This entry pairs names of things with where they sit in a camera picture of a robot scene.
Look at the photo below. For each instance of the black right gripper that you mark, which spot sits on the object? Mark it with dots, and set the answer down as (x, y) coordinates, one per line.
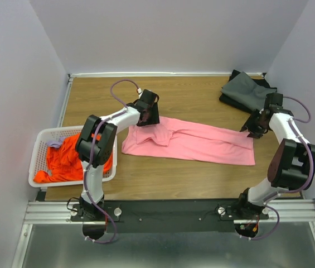
(255, 133)

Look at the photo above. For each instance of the folded black t shirt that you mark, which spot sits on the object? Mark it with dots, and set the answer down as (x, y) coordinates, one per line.
(229, 100)

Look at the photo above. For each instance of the aluminium table edge rail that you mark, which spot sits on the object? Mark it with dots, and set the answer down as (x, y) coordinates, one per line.
(190, 97)

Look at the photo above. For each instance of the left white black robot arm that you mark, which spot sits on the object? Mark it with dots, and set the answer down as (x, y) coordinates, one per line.
(96, 141)

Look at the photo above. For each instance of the pink t shirt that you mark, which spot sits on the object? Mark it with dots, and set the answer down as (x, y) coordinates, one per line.
(177, 139)

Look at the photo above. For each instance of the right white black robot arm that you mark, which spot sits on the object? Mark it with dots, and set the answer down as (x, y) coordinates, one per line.
(292, 167)

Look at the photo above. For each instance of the front aluminium frame rail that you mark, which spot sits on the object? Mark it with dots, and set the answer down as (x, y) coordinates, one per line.
(285, 210)

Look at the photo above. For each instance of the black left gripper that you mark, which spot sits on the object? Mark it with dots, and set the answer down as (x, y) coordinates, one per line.
(154, 118)

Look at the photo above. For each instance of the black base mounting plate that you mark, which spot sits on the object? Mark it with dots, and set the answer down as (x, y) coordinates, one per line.
(212, 224)

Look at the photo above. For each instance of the purple cloth in basket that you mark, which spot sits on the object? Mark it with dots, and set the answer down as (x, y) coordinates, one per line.
(55, 143)

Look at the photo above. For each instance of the white plastic laundry basket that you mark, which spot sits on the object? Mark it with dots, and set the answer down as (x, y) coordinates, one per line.
(38, 159)

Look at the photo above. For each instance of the orange t shirt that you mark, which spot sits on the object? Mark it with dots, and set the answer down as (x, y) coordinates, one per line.
(64, 163)

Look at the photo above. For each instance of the folded grey t shirt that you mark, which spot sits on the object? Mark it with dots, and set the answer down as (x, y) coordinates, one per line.
(243, 86)

